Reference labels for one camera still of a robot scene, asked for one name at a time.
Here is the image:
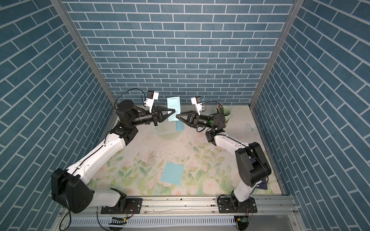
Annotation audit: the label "light blue paper front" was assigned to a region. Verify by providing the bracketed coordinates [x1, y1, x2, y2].
[161, 162, 185, 185]

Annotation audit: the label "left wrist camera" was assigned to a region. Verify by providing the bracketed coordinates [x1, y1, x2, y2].
[144, 90, 159, 113]

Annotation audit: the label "dark blue book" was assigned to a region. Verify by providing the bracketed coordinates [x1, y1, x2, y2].
[256, 179, 268, 190]

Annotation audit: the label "floral table mat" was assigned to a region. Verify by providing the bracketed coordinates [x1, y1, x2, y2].
[85, 105, 282, 196]

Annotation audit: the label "light blue square paper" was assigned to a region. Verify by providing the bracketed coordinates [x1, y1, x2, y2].
[176, 120, 185, 131]

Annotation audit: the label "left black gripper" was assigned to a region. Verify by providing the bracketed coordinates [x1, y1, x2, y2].
[129, 106, 173, 129]

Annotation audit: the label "green pen cup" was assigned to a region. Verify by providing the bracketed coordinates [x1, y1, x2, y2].
[222, 106, 231, 124]

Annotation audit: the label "coloured pencils in cup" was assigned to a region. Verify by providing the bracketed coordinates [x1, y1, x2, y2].
[216, 103, 224, 114]

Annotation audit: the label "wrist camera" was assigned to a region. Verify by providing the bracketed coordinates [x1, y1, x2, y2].
[191, 96, 203, 115]
[144, 90, 159, 113]

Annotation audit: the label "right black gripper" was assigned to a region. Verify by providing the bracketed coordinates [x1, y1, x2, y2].
[179, 114, 214, 132]

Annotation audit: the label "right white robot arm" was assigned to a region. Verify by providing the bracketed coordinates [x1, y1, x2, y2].
[176, 111, 272, 214]

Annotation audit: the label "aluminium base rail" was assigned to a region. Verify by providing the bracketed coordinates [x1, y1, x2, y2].
[77, 194, 299, 217]

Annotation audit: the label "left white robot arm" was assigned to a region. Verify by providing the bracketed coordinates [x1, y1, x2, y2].
[51, 100, 175, 214]

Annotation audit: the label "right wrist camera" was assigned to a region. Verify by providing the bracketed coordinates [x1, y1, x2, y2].
[191, 96, 203, 115]

